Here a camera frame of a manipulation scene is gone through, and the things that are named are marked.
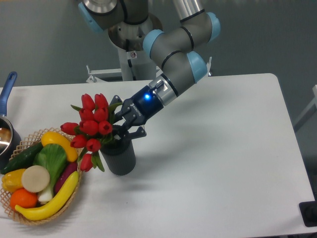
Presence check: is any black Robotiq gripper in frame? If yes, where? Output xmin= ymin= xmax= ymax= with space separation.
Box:
xmin=109 ymin=86 xmax=163 ymax=140

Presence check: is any white frame at right edge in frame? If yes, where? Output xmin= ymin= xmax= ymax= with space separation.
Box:
xmin=293 ymin=85 xmax=317 ymax=133

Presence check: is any green bok choy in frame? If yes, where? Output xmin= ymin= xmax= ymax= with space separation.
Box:
xmin=33 ymin=144 xmax=67 ymax=205

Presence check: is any orange fruit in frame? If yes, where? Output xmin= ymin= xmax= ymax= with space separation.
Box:
xmin=10 ymin=188 xmax=38 ymax=210

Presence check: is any yellow banana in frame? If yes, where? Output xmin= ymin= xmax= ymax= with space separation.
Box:
xmin=15 ymin=171 xmax=79 ymax=221

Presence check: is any yellow bell pepper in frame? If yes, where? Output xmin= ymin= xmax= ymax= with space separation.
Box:
xmin=1 ymin=169 xmax=26 ymax=193

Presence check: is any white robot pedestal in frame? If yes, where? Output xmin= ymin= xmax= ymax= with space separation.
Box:
xmin=82 ymin=9 xmax=221 ymax=86

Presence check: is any dark grey ribbed vase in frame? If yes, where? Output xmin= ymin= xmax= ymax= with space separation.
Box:
xmin=100 ymin=138 xmax=136 ymax=176

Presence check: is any red tulip bouquet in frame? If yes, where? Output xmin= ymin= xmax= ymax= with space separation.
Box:
xmin=60 ymin=93 xmax=122 ymax=172

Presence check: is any purple eggplant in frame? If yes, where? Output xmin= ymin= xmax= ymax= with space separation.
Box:
xmin=54 ymin=162 xmax=77 ymax=194

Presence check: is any beige round disc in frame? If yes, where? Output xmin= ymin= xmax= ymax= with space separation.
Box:
xmin=21 ymin=165 xmax=50 ymax=193

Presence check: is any green cucumber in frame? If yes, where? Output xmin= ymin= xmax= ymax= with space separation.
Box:
xmin=0 ymin=143 xmax=43 ymax=175

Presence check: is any woven wicker basket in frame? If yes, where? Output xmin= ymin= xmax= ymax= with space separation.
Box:
xmin=0 ymin=128 xmax=82 ymax=226

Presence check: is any yellow squash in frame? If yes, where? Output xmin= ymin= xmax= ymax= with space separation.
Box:
xmin=41 ymin=131 xmax=78 ymax=162

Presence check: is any black device at table edge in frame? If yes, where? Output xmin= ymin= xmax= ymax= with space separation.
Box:
xmin=299 ymin=201 xmax=317 ymax=227

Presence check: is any blue handled saucepan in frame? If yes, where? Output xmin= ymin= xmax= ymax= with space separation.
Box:
xmin=0 ymin=71 xmax=21 ymax=169

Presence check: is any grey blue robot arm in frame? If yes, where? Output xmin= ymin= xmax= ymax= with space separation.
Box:
xmin=78 ymin=0 xmax=221 ymax=139

